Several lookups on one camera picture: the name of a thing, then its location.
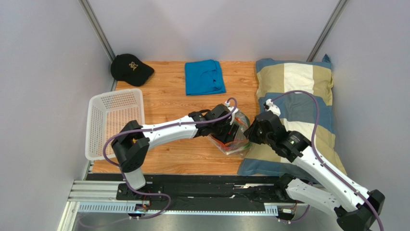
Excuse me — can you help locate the clear zip top bag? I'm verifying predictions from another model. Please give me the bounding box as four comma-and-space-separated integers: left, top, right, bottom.
208, 111, 251, 155

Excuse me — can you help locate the red fake apple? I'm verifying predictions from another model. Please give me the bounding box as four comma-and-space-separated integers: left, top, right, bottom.
223, 142, 241, 152

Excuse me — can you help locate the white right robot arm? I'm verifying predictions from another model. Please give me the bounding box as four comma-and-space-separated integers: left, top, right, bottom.
244, 111, 385, 231

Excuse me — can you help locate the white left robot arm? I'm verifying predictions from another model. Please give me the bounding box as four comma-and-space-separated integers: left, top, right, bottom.
108, 103, 240, 190

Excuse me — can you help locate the striped blue beige pillow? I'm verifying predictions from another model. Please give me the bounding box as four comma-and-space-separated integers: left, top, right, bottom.
238, 55, 346, 181

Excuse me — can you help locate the folded blue shirt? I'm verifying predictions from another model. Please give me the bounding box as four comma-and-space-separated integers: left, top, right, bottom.
184, 59, 226, 96

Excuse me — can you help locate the black baseball cap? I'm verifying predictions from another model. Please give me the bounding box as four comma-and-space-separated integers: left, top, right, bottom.
110, 53, 154, 87

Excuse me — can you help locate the white plastic basket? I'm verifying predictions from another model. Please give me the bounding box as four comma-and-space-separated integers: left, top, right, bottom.
85, 88, 145, 161

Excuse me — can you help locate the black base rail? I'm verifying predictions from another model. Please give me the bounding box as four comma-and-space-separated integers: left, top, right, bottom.
68, 174, 306, 216

